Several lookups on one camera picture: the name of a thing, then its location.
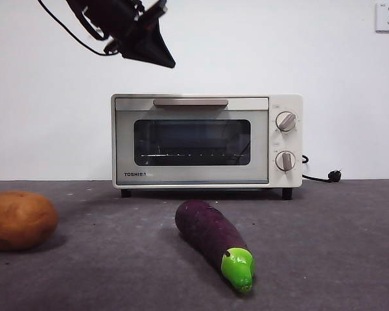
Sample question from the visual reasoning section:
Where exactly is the oven glass door with handle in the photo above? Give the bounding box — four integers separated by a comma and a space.
114, 97, 270, 186

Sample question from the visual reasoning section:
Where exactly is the purple eggplant with green stem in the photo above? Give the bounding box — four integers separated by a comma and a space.
174, 200, 255, 295

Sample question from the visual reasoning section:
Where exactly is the beige oven knob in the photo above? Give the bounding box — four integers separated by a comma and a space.
275, 111, 297, 133
274, 150, 296, 172

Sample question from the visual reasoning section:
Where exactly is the cream white toaster oven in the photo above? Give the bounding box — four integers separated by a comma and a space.
111, 93, 304, 200

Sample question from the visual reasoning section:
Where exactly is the brown potato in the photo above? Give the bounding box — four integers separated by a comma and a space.
0, 190, 59, 251

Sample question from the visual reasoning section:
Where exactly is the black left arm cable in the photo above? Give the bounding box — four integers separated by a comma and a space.
37, 0, 117, 56

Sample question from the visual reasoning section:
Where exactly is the black oven power cable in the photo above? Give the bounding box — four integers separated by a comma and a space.
301, 154, 343, 184

